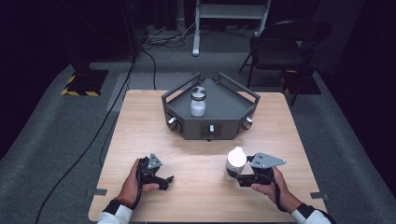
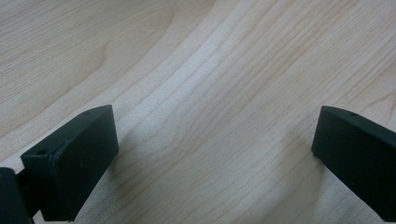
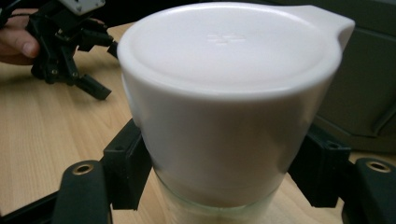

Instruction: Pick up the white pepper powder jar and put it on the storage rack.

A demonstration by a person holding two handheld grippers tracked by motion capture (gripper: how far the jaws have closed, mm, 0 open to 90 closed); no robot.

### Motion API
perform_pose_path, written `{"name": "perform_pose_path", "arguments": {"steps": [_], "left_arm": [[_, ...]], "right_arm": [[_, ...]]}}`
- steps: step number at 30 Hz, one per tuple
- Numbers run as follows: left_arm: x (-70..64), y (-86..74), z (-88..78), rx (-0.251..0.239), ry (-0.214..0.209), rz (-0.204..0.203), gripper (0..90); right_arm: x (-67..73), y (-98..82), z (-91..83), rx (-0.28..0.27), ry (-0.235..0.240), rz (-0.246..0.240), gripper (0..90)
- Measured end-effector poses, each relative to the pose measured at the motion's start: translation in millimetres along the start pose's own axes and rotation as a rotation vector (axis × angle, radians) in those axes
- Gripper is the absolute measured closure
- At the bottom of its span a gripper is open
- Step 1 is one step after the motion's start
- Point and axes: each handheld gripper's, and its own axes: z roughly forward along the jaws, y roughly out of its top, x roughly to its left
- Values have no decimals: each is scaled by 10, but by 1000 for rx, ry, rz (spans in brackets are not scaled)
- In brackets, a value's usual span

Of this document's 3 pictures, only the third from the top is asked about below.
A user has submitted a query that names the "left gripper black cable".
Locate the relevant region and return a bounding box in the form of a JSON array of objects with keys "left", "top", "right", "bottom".
[{"left": 0, "top": 0, "right": 24, "bottom": 29}]

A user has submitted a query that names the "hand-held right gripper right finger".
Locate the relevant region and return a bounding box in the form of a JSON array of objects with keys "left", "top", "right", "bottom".
[{"left": 288, "top": 124, "right": 353, "bottom": 209}]

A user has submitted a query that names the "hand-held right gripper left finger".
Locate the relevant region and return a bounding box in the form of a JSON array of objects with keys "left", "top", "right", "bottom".
[{"left": 102, "top": 118, "right": 153, "bottom": 211}]

